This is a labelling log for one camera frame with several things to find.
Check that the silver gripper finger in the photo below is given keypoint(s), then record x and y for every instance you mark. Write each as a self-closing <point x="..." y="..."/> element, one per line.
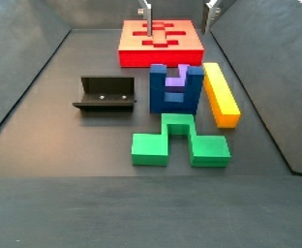
<point x="211" y="9"/>
<point x="146" y="12"/>

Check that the purple U-shaped block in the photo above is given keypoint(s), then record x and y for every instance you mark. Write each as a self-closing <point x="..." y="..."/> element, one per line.
<point x="175" y="84"/>

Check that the red board with slots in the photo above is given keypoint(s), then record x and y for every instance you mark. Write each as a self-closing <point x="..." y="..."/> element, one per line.
<point x="172" y="45"/>

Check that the black angle fixture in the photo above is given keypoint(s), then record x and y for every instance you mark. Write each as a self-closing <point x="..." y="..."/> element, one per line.
<point x="107" y="92"/>

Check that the blue U-shaped block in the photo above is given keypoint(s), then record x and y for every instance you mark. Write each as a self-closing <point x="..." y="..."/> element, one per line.
<point x="166" y="102"/>

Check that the yellow long block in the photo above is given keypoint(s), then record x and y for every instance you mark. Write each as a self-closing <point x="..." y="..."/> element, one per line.
<point x="222" y="99"/>

